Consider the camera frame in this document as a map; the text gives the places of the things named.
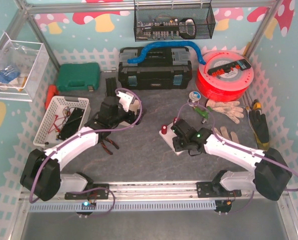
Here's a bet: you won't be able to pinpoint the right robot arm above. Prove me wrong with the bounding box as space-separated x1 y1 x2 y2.
171 119 292 201

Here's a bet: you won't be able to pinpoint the orange handled cutting pliers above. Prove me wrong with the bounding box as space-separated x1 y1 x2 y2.
98 138 120 156

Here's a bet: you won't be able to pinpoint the clear acrylic wall box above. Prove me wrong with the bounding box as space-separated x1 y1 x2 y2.
0 33 49 102

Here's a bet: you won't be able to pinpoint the black device in basket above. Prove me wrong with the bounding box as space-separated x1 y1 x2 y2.
58 108 84 141

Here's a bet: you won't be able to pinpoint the white perforated basket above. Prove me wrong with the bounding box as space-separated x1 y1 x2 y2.
33 95 91 149

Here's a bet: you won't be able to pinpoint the yellow rod in corner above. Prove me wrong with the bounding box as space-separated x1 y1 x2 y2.
242 42 251 56

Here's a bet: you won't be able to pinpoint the white peg base plate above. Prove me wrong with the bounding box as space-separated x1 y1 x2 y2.
159 123 184 156

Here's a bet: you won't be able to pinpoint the yellow black tool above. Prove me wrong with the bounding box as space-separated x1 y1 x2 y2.
251 99 262 111

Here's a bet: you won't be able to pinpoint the green plastic tool case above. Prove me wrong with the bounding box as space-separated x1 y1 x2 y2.
55 62 101 92

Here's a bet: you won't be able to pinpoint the blue corrugated hose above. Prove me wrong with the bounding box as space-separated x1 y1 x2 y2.
127 40 206 66

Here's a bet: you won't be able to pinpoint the black yellow work glove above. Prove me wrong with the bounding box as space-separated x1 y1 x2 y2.
248 110 269 151

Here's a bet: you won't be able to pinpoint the black plastic toolbox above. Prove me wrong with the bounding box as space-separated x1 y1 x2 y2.
118 47 192 90

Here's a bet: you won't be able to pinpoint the green brass pipe fitting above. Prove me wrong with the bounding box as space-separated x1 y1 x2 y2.
193 106 209 124

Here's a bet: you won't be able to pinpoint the white knit work glove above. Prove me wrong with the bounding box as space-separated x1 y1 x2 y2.
206 99 244 124

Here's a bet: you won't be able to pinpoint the solder wire spool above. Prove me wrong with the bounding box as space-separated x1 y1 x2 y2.
187 91 201 107

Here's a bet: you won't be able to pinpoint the orange pneumatic tubing reel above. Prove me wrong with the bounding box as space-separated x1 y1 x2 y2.
195 50 254 102

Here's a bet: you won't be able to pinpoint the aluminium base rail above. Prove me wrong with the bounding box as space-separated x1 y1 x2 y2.
20 181 287 201

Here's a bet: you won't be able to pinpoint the orange tool handle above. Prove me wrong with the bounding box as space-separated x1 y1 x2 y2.
45 84 59 110

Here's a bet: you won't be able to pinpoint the black socket rail orange clips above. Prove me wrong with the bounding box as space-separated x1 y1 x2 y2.
207 59 251 77

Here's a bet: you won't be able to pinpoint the grey slotted cable duct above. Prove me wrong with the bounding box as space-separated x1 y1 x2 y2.
30 200 216 213

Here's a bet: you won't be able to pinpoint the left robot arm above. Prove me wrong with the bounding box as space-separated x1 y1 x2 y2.
20 91 143 204

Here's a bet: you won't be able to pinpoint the white plastic parts bin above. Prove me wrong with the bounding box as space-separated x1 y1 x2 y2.
120 121 133 127

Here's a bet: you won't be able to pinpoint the black wire mesh shelf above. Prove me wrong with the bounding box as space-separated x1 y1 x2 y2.
134 0 215 42

